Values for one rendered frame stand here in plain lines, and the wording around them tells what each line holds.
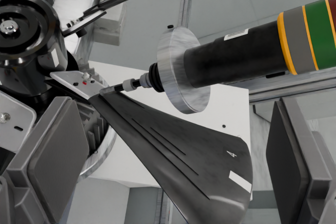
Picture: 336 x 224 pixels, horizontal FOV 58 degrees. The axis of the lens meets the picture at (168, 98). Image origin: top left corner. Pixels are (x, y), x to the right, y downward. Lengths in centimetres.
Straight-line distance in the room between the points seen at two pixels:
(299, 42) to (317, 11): 2
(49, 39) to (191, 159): 22
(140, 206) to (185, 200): 79
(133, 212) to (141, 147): 79
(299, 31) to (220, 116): 50
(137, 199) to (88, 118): 65
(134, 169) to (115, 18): 32
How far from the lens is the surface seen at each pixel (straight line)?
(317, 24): 20
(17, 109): 44
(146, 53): 147
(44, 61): 39
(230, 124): 69
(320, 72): 80
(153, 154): 34
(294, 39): 20
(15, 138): 43
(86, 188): 96
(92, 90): 42
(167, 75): 21
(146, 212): 109
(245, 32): 22
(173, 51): 22
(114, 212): 106
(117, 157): 61
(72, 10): 66
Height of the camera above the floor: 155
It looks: 29 degrees down
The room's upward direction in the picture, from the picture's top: 78 degrees clockwise
